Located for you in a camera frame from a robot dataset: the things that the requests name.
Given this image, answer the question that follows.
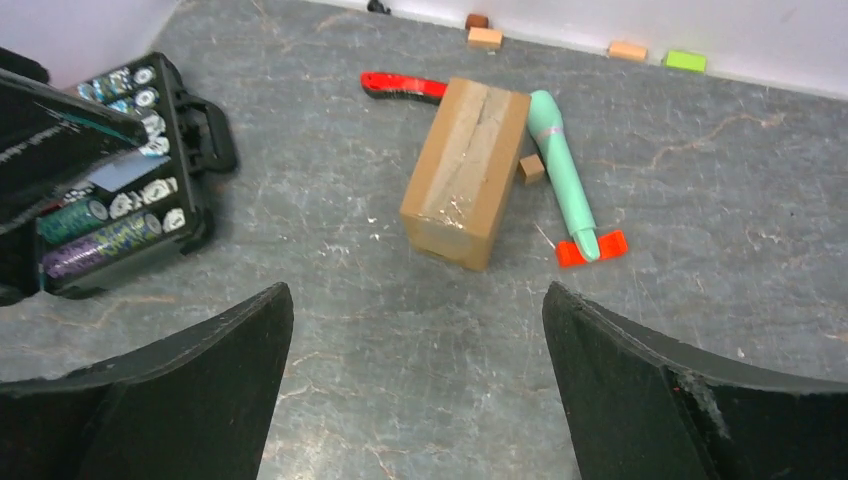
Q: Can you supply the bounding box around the dark brown small block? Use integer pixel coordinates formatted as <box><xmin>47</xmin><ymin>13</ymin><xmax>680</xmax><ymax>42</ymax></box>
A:
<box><xmin>465</xmin><ymin>13</ymin><xmax>490</xmax><ymax>30</ymax></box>

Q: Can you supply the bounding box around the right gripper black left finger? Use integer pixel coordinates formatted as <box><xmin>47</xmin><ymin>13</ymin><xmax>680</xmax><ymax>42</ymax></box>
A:
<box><xmin>1</xmin><ymin>282</ymin><xmax>294</xmax><ymax>479</ymax></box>

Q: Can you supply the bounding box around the brown cardboard express box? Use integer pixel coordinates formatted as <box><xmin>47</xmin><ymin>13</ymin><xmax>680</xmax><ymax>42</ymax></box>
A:
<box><xmin>400</xmin><ymin>77</ymin><xmax>531</xmax><ymax>271</ymax></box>

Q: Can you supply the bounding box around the small brown wooden cube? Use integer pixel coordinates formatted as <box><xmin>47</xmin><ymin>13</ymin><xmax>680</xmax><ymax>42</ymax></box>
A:
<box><xmin>518</xmin><ymin>154</ymin><xmax>546</xmax><ymax>185</ymax></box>

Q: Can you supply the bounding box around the orange tan wooden block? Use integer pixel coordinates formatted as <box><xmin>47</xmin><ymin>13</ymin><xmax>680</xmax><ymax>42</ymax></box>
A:
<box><xmin>607</xmin><ymin>41</ymin><xmax>648</xmax><ymax>62</ymax></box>

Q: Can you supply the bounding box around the red box cutter knife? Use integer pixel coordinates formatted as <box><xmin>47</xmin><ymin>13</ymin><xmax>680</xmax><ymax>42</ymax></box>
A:
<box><xmin>360</xmin><ymin>71</ymin><xmax>448</xmax><ymax>105</ymax></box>

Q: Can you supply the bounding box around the green block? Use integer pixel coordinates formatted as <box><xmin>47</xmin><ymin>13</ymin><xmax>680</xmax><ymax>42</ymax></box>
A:
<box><xmin>663</xmin><ymin>50</ymin><xmax>707</xmax><ymax>73</ymax></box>

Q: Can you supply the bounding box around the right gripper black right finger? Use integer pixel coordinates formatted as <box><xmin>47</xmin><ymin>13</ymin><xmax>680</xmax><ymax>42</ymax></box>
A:
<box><xmin>542</xmin><ymin>282</ymin><xmax>847</xmax><ymax>479</ymax></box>

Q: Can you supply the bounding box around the black case with poker chips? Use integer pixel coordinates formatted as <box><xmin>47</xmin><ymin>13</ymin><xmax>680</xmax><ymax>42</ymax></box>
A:
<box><xmin>1</xmin><ymin>50</ymin><xmax>238</xmax><ymax>305</ymax></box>

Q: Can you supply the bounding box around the small black object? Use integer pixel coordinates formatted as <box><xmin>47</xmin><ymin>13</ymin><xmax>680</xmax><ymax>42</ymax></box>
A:
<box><xmin>366</xmin><ymin>0</ymin><xmax>391</xmax><ymax>15</ymax></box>

